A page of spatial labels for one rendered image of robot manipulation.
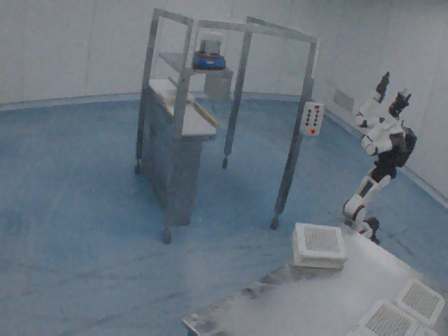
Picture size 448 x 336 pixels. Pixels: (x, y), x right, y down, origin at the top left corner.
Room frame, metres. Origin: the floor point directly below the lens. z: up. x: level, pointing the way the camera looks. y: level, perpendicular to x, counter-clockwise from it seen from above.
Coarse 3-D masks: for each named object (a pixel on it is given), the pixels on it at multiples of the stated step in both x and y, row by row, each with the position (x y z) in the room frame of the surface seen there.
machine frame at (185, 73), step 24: (264, 24) 3.38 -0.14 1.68; (144, 72) 3.21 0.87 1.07; (240, 72) 3.66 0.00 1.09; (144, 96) 3.22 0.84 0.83; (240, 96) 3.68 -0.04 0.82; (144, 120) 3.23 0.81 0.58; (168, 168) 2.25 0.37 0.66; (288, 168) 2.69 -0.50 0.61; (168, 192) 2.23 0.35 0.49; (288, 192) 2.71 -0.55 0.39; (168, 216) 2.24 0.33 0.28; (168, 240) 2.25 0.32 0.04
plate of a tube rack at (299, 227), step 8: (296, 224) 1.43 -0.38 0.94; (304, 224) 1.44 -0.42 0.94; (312, 224) 1.44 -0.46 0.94; (296, 232) 1.37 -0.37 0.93; (336, 232) 1.40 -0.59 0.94; (296, 240) 1.31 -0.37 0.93; (304, 240) 1.31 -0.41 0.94; (304, 248) 1.25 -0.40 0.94; (344, 248) 1.28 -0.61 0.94; (304, 256) 1.20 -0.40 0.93; (312, 256) 1.20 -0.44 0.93; (320, 256) 1.20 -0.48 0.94; (328, 256) 1.21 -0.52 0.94; (336, 256) 1.21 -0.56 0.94; (344, 256) 1.21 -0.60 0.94
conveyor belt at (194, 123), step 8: (152, 80) 3.51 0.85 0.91; (160, 80) 3.54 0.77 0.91; (168, 80) 3.58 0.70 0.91; (160, 88) 3.25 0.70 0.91; (168, 88) 3.28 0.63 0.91; (176, 88) 3.33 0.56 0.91; (192, 112) 2.72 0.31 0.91; (184, 120) 2.53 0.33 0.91; (192, 120) 2.55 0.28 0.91; (200, 120) 2.57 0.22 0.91; (184, 128) 2.38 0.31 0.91; (192, 128) 2.40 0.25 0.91; (200, 128) 2.42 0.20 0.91; (208, 128) 2.45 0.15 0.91; (184, 136) 2.36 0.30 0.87
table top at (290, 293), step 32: (352, 256) 1.31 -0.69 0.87; (384, 256) 1.33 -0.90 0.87; (256, 288) 1.03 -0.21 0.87; (288, 288) 1.05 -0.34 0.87; (320, 288) 1.06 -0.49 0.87; (352, 288) 1.07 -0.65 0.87; (384, 288) 1.08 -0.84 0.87; (192, 320) 0.80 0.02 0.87; (224, 320) 0.83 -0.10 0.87; (256, 320) 0.85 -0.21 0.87; (288, 320) 0.86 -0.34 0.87; (320, 320) 0.87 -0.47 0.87; (352, 320) 0.87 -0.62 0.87
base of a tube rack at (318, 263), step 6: (294, 234) 1.41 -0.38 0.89; (294, 240) 1.36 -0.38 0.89; (294, 246) 1.32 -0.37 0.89; (294, 252) 1.28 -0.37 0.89; (294, 258) 1.24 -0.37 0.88; (306, 258) 1.24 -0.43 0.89; (294, 264) 1.21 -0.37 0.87; (300, 264) 1.20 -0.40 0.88; (306, 264) 1.20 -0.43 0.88; (312, 264) 1.20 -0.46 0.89; (318, 264) 1.20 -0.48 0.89; (324, 264) 1.20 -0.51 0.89; (330, 264) 1.21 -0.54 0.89; (336, 264) 1.21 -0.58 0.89
